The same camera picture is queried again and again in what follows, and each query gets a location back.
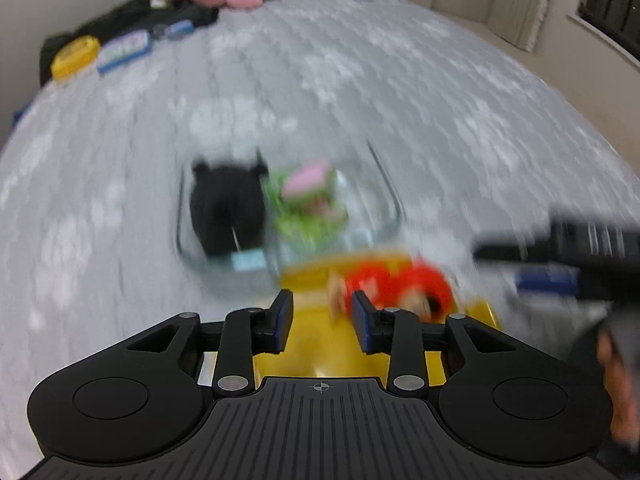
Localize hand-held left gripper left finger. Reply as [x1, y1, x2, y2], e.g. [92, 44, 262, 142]
[125, 289, 295, 396]

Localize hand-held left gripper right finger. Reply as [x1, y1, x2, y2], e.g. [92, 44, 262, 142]
[351, 290, 522, 396]

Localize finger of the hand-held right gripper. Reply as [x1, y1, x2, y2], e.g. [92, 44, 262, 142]
[514, 266, 585, 297]
[473, 238, 557, 265]

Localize yellow tray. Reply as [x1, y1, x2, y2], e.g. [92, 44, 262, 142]
[197, 249, 502, 390]

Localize red plush toy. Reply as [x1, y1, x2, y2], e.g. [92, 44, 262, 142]
[327, 259, 455, 325]

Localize grey floral cloth desktop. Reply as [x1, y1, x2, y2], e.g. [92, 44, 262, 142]
[0, 0, 640, 480]

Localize person's right hand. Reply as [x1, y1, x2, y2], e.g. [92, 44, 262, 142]
[597, 331, 640, 445]

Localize pink and green toy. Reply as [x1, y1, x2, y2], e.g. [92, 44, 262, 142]
[264, 158, 351, 247]

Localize clear glass container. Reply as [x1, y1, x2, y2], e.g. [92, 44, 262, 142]
[175, 141, 407, 277]

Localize black plush toy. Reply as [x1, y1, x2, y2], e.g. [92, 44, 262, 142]
[189, 156, 271, 261]

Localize beige curtain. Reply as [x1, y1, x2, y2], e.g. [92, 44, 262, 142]
[430, 0, 558, 52]

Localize dark window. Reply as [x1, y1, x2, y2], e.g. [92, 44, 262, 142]
[576, 0, 640, 58]

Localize small blue case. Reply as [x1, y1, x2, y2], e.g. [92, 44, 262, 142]
[152, 19, 196, 41]

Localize blue rectangular box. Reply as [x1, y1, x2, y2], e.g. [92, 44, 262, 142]
[96, 30, 153, 75]

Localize yellow round container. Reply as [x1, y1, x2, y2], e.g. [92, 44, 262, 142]
[51, 36, 101, 83]

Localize black cloth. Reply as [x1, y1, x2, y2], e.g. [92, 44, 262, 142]
[39, 0, 221, 87]

